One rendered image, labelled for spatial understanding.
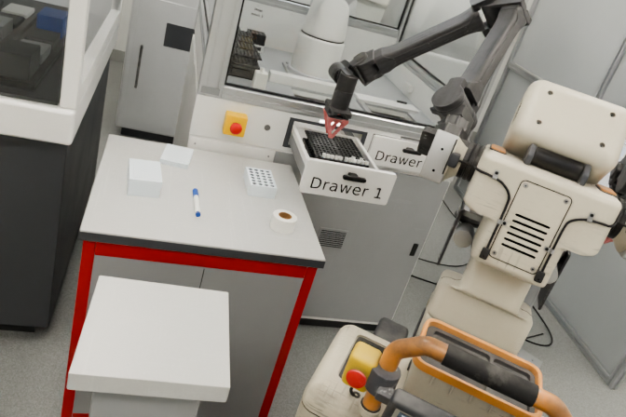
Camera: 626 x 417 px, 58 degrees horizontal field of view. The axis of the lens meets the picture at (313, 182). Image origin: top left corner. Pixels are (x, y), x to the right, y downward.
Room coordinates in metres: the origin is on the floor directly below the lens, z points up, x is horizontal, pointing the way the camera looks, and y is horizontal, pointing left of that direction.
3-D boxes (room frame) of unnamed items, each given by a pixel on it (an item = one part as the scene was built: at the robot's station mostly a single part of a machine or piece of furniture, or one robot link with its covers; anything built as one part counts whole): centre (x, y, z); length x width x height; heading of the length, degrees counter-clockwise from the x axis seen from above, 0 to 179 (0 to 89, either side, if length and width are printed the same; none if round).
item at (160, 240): (1.48, 0.29, 0.38); 0.62 x 0.58 x 0.76; 109
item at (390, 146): (2.00, -0.30, 0.87); 0.29 x 0.02 x 0.11; 109
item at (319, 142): (1.78, -0.04, 0.87); 0.22 x 0.18 x 0.06; 19
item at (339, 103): (1.67, -0.01, 1.09); 0.10 x 0.07 x 0.07; 19
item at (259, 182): (1.60, 0.16, 0.78); 0.12 x 0.08 x 0.04; 21
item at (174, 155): (1.63, 0.44, 0.77); 0.13 x 0.09 x 0.02; 10
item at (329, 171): (1.59, -0.10, 0.87); 0.29 x 0.02 x 0.11; 109
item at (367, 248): (2.37, 0.11, 0.40); 1.03 x 0.95 x 0.80; 109
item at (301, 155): (1.79, -0.04, 0.86); 0.40 x 0.26 x 0.06; 19
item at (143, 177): (1.39, 0.46, 0.79); 0.13 x 0.09 x 0.05; 24
